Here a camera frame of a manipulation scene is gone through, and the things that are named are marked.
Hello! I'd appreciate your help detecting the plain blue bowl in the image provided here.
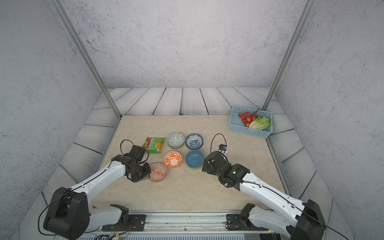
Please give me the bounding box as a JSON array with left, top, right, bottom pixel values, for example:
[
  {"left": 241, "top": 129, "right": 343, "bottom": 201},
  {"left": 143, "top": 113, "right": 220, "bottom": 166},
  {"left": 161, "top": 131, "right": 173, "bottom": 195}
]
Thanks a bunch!
[{"left": 186, "top": 150, "right": 205, "bottom": 167}]

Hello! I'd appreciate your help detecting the red patterned bowl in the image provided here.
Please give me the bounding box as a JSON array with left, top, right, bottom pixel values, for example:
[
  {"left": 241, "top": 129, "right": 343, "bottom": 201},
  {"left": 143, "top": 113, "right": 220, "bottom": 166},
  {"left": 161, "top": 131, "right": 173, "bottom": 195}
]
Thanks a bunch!
[{"left": 149, "top": 162, "right": 168, "bottom": 183}]

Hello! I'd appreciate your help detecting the blue floral bowl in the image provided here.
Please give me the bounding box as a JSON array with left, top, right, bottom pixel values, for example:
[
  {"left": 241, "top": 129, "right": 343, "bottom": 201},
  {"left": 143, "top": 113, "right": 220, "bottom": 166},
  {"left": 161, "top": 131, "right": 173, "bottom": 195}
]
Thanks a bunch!
[{"left": 185, "top": 134, "right": 204, "bottom": 150}]

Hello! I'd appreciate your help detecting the orange floral bowl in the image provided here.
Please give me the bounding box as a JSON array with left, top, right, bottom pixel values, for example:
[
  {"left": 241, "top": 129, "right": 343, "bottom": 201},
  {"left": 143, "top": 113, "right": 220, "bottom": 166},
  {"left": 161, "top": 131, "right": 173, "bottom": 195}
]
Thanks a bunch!
[{"left": 163, "top": 151, "right": 183, "bottom": 168}]

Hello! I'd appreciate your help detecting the green patterned bowl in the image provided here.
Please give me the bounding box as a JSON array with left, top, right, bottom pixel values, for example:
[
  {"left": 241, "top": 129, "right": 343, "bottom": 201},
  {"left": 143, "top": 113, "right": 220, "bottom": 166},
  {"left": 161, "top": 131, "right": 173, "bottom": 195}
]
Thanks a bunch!
[{"left": 167, "top": 132, "right": 185, "bottom": 149}]

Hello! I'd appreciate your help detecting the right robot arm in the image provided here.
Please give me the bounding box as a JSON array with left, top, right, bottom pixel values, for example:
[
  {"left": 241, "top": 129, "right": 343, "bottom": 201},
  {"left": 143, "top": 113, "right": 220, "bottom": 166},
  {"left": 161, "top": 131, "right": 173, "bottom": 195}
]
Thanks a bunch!
[{"left": 202, "top": 151, "right": 327, "bottom": 240}]

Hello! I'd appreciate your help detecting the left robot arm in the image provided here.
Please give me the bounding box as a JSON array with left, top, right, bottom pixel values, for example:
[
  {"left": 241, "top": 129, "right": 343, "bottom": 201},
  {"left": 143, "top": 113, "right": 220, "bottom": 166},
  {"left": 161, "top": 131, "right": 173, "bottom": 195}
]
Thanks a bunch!
[{"left": 38, "top": 145, "right": 151, "bottom": 240}]

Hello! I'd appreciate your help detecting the green snack bag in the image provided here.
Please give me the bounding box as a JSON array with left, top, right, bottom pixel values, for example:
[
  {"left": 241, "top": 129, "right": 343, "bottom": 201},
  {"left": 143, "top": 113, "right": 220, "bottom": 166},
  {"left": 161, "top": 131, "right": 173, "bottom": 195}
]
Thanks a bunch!
[{"left": 143, "top": 137, "right": 165, "bottom": 154}]

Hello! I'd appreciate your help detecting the light blue plastic basket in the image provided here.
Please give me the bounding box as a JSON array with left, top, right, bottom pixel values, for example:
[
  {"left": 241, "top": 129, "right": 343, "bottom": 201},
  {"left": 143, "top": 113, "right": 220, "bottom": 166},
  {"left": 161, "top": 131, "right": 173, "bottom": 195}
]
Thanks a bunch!
[{"left": 229, "top": 106, "right": 274, "bottom": 138}]

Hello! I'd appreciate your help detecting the red tomatoes cluster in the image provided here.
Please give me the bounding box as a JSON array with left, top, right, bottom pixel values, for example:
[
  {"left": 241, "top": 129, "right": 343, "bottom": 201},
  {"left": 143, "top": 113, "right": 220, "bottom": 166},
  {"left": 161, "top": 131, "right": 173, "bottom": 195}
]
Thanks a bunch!
[{"left": 238, "top": 112, "right": 259, "bottom": 127}]

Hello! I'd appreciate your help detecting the lettuce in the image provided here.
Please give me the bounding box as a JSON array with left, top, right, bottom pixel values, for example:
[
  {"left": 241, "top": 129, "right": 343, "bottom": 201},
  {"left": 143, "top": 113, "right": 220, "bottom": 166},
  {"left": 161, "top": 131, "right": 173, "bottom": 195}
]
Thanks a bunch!
[{"left": 249, "top": 117, "right": 271, "bottom": 131}]

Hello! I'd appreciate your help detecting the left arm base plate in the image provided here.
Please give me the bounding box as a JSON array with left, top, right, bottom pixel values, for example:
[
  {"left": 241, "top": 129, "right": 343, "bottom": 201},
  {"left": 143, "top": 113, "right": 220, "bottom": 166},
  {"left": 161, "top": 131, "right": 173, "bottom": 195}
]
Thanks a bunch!
[{"left": 102, "top": 214, "right": 146, "bottom": 233}]

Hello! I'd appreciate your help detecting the front aluminium rail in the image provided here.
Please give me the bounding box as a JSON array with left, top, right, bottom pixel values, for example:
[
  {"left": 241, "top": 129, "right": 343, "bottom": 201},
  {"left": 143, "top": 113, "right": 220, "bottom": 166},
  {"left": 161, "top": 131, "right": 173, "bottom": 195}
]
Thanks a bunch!
[{"left": 55, "top": 211, "right": 317, "bottom": 240}]

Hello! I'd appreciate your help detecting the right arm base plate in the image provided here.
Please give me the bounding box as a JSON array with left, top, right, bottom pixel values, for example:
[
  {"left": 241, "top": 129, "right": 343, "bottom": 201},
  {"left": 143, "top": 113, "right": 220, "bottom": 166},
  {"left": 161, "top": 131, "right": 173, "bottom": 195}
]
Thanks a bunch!
[{"left": 226, "top": 214, "right": 267, "bottom": 231}]

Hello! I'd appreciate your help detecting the left metal frame post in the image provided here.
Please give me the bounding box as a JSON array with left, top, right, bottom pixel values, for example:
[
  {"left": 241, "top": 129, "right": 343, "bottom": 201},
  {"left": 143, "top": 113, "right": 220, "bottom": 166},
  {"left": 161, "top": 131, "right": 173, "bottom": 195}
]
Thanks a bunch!
[{"left": 49, "top": 0, "right": 122, "bottom": 120}]

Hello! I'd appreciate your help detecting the metal frame post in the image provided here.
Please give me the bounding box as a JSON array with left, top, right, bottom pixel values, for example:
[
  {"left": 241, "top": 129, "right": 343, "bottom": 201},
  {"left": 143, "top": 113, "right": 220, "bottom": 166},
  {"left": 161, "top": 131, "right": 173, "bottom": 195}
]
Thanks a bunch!
[
  {"left": 49, "top": 0, "right": 122, "bottom": 120},
  {"left": 262, "top": 0, "right": 316, "bottom": 110}
]

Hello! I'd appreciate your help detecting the right metal frame post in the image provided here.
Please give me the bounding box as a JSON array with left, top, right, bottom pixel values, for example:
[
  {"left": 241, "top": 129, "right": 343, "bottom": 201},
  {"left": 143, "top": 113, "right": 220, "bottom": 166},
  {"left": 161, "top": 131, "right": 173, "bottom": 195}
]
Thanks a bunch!
[{"left": 262, "top": 0, "right": 316, "bottom": 110}]

